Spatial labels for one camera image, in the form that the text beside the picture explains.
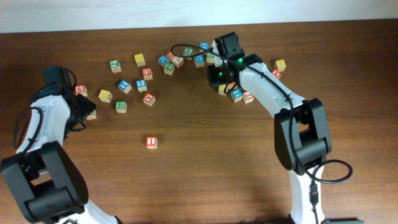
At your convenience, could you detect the yellow C block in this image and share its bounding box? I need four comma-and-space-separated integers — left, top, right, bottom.
218, 84, 228, 95

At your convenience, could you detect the red I block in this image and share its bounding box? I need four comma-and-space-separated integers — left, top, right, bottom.
146, 136, 158, 149

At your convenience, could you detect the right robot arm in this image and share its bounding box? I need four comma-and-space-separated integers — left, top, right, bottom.
207, 32, 331, 223

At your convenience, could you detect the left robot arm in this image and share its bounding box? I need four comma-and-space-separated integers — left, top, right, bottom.
1, 66, 121, 224

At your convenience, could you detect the red E block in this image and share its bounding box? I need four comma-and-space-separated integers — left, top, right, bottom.
228, 82, 236, 90

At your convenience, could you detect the green N block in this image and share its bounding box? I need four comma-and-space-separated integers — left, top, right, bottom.
206, 52, 215, 63

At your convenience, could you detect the red 6 block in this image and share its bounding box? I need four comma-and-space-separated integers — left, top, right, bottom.
75, 85, 88, 96

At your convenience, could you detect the blue T block right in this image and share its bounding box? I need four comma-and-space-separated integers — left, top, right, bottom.
230, 89, 243, 102

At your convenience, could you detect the blue t block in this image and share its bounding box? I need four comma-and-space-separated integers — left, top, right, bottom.
230, 89, 243, 102
118, 80, 132, 94

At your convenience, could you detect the blue H block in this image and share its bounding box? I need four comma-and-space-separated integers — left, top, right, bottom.
194, 55, 205, 68

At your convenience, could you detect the red 3 block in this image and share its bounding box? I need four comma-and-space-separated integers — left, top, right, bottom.
243, 91, 254, 103

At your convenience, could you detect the blue X block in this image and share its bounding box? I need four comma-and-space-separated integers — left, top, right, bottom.
200, 42, 209, 53

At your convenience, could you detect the green R block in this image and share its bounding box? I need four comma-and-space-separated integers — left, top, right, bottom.
183, 47, 194, 60

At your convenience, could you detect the green B block left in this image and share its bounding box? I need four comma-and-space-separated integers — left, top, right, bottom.
86, 110, 96, 120

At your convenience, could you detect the green b block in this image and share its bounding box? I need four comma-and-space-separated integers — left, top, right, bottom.
86, 110, 96, 120
115, 101, 127, 113

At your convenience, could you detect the plain face red-edged block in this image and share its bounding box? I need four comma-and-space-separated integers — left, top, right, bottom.
170, 56, 184, 68

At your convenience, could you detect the red A block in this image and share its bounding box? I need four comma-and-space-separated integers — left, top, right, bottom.
271, 70, 282, 80

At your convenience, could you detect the yellow block far right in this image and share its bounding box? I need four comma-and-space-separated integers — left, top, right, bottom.
274, 59, 287, 72

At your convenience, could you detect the green Z block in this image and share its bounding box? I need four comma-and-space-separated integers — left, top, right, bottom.
164, 63, 175, 75

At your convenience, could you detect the red Q block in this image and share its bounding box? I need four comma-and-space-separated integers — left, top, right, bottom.
166, 51, 175, 60

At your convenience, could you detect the green J block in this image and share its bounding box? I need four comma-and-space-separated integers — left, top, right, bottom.
109, 60, 121, 73

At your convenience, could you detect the blue D block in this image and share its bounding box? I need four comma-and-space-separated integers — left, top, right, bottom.
158, 55, 169, 68

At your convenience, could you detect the blue T block left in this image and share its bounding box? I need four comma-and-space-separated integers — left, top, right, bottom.
118, 80, 132, 94

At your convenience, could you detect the red U block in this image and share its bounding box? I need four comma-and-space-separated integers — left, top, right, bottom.
142, 68, 153, 80

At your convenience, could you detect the red Y block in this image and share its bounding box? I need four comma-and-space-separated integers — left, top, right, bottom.
142, 93, 155, 106

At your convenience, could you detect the blue 5 block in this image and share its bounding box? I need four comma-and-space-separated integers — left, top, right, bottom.
136, 79, 147, 92

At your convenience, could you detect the yellow block top left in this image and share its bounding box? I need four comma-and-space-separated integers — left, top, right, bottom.
134, 54, 146, 67

